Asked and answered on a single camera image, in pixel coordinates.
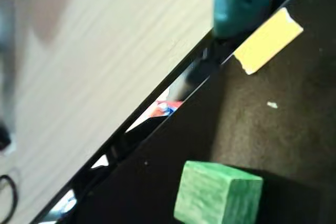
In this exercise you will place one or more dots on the tiny white scrap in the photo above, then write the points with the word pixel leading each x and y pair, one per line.
pixel 272 105

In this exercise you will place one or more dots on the black table edge rail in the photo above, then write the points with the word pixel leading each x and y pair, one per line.
pixel 110 142

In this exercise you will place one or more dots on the tan tape piece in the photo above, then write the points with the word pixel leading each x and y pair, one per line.
pixel 267 40

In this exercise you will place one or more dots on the black floor object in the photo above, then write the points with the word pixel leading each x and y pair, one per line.
pixel 4 137

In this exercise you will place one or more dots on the green wooden cube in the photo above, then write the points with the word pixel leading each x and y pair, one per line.
pixel 218 195

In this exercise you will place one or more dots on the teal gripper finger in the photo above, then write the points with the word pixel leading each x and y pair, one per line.
pixel 236 6

